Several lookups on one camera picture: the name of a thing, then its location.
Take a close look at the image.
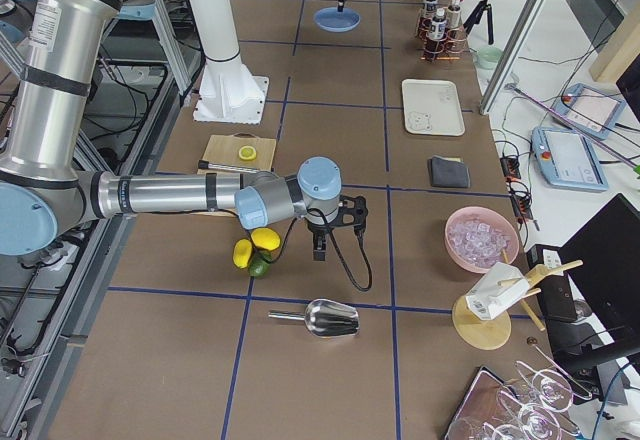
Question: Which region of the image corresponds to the copper wire bottle rack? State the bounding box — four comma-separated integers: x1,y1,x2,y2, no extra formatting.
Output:
416,3,467,61

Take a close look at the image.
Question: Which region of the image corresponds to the blue teach pendant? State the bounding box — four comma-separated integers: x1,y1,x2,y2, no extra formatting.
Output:
552,83,627,140
531,127,609,192

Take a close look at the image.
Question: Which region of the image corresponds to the right tea bottle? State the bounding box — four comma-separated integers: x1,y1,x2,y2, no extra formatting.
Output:
428,7,446,58

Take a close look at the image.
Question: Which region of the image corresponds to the green ceramic bowl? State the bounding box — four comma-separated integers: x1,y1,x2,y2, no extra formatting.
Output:
474,45,503,70

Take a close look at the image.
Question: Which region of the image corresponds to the cream bear tray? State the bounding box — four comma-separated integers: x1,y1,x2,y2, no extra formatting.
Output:
401,79,465,137

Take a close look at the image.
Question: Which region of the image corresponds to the near blue teach pendant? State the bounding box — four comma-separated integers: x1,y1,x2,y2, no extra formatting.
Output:
531,127,609,192

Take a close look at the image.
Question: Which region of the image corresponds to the metal knife handle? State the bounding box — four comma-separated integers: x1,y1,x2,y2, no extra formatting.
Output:
198,159,258,173

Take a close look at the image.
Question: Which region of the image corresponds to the wooden cutting board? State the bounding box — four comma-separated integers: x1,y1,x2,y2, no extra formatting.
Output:
199,134,277,171

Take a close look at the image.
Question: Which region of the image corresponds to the lemon half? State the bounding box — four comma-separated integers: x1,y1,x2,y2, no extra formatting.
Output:
237,145,258,162

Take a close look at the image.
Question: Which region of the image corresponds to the rear tea bottle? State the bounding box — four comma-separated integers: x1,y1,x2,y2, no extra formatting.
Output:
446,0,461,41

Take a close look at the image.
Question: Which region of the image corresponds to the far blue teach pendant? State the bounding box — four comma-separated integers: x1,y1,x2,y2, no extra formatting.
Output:
552,83,627,140

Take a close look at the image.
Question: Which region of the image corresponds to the tea bottle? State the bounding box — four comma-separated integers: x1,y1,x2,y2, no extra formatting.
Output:
421,0,438,40
428,7,446,58
446,0,461,41

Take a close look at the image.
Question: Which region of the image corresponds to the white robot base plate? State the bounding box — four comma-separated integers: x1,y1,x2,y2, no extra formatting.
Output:
193,75,269,124

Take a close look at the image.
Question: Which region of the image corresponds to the white paper carton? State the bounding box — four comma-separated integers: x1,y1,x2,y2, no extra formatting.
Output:
465,262,529,321

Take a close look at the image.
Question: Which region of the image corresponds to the front left tea bottle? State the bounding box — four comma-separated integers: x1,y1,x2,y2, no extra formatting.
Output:
421,0,438,40

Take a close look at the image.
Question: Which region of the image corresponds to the wooden cup stand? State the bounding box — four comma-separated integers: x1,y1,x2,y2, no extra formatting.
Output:
452,260,583,350

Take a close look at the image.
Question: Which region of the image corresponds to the small yellow lemon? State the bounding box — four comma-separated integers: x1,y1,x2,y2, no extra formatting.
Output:
232,238,253,269

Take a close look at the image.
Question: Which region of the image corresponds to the grey folded cloth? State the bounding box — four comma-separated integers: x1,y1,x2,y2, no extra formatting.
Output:
428,156,471,188

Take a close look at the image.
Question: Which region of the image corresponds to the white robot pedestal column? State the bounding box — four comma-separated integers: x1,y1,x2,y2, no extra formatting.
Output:
189,0,240,63

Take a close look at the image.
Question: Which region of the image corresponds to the green lime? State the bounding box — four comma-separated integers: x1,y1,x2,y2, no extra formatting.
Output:
247,251,272,278

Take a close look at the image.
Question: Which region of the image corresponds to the pink bowl of ice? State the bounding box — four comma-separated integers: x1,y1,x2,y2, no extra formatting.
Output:
444,206,520,273

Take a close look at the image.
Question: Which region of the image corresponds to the metal ice scoop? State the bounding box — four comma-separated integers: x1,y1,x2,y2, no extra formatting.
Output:
268,299,360,338

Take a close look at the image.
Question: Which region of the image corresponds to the large yellow lemon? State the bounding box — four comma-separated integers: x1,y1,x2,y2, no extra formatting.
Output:
250,227,282,251

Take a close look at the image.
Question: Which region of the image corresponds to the aluminium frame post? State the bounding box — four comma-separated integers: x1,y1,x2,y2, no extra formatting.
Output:
479,0,546,115

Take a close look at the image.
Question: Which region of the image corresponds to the black monitor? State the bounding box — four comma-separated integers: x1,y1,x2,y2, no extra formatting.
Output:
560,193,639,373

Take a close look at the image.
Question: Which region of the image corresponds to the blue plastic plate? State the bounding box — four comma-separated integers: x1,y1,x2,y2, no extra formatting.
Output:
313,7,361,33

